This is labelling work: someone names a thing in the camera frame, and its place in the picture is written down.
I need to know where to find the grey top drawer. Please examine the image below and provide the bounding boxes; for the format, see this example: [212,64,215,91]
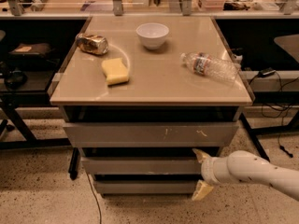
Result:
[63,105,245,148]

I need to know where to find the beige top drawer cabinet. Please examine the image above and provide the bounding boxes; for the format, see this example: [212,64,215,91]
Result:
[50,14,256,198]

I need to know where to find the dark pouch on shelf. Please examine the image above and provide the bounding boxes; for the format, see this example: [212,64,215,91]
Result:
[8,43,54,59]

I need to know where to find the white bowl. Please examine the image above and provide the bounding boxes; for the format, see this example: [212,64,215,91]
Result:
[135,22,169,49]

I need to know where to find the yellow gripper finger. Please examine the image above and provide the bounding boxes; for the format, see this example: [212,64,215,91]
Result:
[192,148,210,163]
[192,180,214,201]

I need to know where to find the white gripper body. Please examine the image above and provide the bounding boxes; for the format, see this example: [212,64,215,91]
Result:
[201,157,232,185]

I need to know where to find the crushed metal can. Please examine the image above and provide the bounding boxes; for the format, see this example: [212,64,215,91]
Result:
[76,33,108,55]

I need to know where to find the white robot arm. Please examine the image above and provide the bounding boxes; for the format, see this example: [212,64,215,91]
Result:
[192,148,299,201]

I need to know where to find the yellow sponge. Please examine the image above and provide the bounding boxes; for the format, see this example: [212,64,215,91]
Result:
[101,58,129,85]

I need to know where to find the black floor cable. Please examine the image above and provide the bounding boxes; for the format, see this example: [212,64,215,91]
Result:
[85,173,104,224]

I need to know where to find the black cable with plug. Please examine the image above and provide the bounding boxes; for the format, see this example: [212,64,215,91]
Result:
[261,72,299,160]

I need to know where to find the black headphones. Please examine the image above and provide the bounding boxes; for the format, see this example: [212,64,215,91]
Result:
[5,70,27,90]

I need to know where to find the clear plastic water bottle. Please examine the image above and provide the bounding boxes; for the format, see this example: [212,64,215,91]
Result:
[180,52,240,83]

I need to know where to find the grey drawer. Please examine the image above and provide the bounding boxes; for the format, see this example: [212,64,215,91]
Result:
[93,174,202,195]
[81,147,201,175]
[63,105,245,148]

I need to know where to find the black table frame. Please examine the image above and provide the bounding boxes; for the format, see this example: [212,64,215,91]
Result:
[240,91,299,161]
[0,91,81,181]

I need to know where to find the black power adapter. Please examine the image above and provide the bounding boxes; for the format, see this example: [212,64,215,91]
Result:
[258,67,276,77]

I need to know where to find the black left table frame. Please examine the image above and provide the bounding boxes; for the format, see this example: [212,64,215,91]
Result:
[0,91,81,181]

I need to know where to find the black right table frame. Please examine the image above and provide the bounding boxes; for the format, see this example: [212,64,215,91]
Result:
[240,91,299,161]

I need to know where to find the grey bottom drawer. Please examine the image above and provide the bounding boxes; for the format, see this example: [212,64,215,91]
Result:
[93,174,202,195]

